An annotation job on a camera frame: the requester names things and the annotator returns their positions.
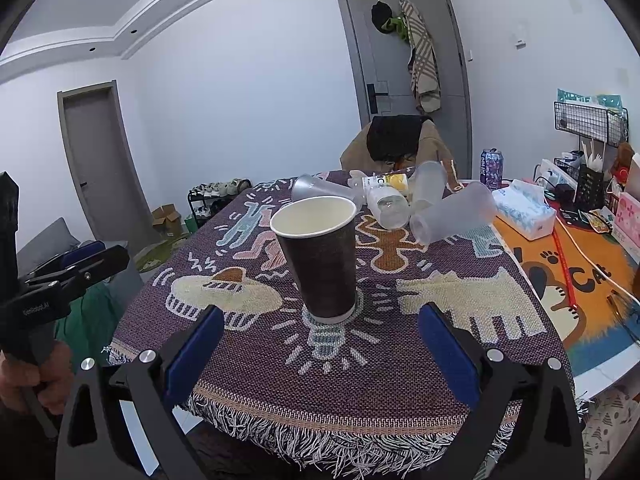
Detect frosted plastic cup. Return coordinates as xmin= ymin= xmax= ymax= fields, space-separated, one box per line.
xmin=409 ymin=181 xmax=497 ymax=246
xmin=409 ymin=160 xmax=448 ymax=212

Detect red ruler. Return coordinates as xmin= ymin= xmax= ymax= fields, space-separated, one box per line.
xmin=552 ymin=232 xmax=577 ymax=312

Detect pink box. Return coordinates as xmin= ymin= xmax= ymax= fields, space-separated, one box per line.
xmin=612 ymin=194 xmax=640 ymax=249

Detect grey door with lock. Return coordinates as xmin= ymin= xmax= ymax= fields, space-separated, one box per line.
xmin=333 ymin=0 xmax=474 ymax=167

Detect white power strip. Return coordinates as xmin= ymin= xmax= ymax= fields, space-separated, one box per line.
xmin=537 ymin=158 xmax=576 ymax=189

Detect black garment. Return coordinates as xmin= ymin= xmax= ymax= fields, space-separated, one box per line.
xmin=366 ymin=115 xmax=434 ymax=162

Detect black wire basket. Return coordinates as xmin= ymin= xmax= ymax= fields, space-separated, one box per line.
xmin=553 ymin=101 xmax=630 ymax=147

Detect plaid scarf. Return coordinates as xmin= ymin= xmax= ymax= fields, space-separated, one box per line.
xmin=399 ymin=0 xmax=444 ymax=115

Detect black mesh pen holder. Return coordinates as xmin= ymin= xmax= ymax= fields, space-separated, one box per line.
xmin=574 ymin=162 xmax=606 ymax=211

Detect green floor rug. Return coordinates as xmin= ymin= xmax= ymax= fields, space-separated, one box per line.
xmin=133 ymin=237 xmax=189 ymax=274

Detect clear bottle yellow label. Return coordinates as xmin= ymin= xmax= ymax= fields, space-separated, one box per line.
xmin=362 ymin=172 xmax=411 ymax=230

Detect white cable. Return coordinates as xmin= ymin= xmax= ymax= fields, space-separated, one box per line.
xmin=554 ymin=217 xmax=640 ymax=307

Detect purple printed blanket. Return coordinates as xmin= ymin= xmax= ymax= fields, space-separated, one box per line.
xmin=102 ymin=169 xmax=587 ymax=479

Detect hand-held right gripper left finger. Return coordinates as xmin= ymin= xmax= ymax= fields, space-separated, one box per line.
xmin=55 ymin=304 xmax=226 ymax=480

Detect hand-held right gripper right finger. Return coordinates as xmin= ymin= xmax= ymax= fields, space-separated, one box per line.
xmin=418 ymin=302 xmax=587 ymax=480

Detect plain grey door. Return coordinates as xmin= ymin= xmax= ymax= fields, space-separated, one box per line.
xmin=57 ymin=79 xmax=152 ymax=242

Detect person's left hand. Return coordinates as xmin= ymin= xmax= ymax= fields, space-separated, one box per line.
xmin=0 ymin=342 xmax=76 ymax=417

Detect blue white tissue pack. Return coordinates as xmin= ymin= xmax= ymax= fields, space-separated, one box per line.
xmin=492 ymin=179 xmax=557 ymax=240

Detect green cloth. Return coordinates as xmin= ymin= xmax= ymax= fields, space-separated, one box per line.
xmin=54 ymin=284 xmax=127 ymax=362

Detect purple drink can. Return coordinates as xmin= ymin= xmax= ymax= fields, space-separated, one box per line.
xmin=480 ymin=148 xmax=505 ymax=190

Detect orange cat desk mat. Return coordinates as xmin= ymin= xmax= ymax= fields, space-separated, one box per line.
xmin=492 ymin=199 xmax=640 ymax=377

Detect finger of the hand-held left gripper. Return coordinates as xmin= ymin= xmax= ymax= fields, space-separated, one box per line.
xmin=22 ymin=244 xmax=131 ymax=306
xmin=25 ymin=240 xmax=107 ymax=278

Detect clear grey plastic cup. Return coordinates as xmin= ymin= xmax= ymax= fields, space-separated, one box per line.
xmin=291 ymin=173 xmax=366 ymax=209

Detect black shoe rack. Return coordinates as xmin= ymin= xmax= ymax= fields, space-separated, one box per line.
xmin=187 ymin=178 xmax=254 ymax=234

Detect eyeglasses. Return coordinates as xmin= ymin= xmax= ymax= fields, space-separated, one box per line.
xmin=607 ymin=289 xmax=640 ymax=347

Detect brown paper cup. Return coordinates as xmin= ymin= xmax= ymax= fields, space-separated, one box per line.
xmin=269 ymin=196 xmax=359 ymax=325

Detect cardboard box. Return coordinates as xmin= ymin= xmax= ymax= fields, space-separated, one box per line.
xmin=151 ymin=203 xmax=184 ymax=236

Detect black hat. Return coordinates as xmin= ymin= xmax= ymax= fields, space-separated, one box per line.
xmin=370 ymin=1 xmax=395 ymax=35

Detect brown plush toy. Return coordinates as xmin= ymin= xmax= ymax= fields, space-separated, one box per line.
xmin=612 ymin=142 xmax=636 ymax=181

